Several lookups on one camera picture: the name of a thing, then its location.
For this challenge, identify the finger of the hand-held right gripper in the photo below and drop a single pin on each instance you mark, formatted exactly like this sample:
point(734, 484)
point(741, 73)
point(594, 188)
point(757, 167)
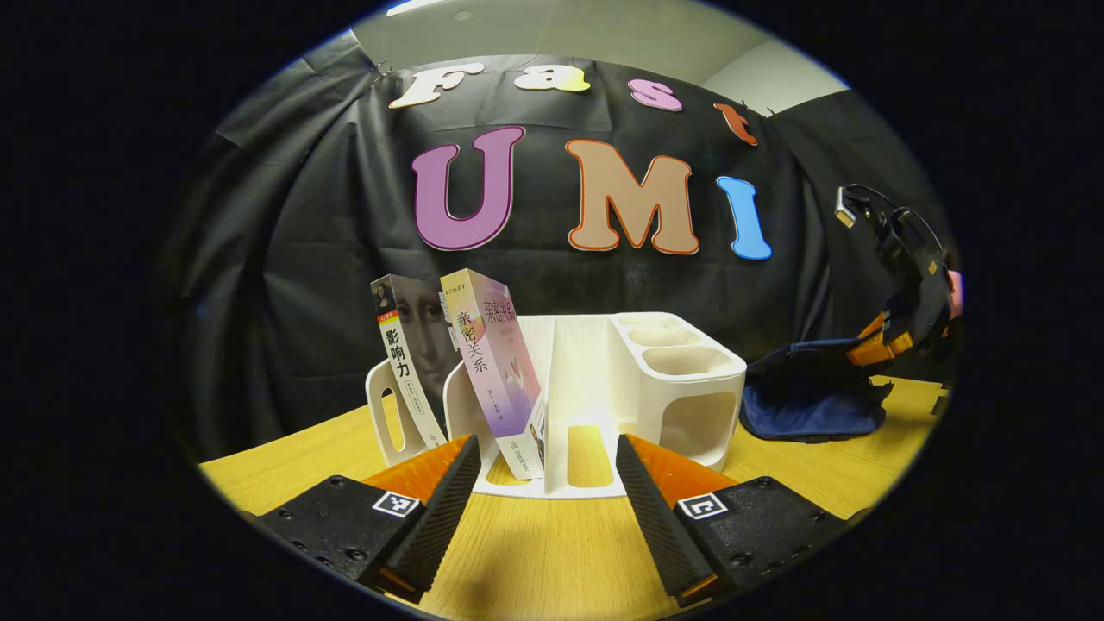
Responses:
point(873, 328)
point(880, 349)

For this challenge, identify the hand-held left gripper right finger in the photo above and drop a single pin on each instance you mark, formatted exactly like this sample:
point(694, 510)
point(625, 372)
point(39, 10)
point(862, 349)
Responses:
point(655, 517)

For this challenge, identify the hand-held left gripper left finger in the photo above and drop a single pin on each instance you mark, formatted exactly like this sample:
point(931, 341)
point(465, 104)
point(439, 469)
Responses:
point(440, 509)

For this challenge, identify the blue schoolbag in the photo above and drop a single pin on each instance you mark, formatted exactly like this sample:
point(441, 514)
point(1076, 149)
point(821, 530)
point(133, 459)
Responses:
point(802, 397)

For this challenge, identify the white plastic bookshelf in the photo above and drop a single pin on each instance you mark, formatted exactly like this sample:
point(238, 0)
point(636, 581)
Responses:
point(604, 388)

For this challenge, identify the pink book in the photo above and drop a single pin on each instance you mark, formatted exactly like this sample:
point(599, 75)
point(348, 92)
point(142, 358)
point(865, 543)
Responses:
point(500, 379)

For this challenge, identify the grey portrait book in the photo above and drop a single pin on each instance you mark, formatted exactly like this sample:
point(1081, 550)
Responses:
point(414, 354)

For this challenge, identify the black backdrop cloth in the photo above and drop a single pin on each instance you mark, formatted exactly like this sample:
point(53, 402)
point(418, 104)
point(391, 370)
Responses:
point(328, 259)

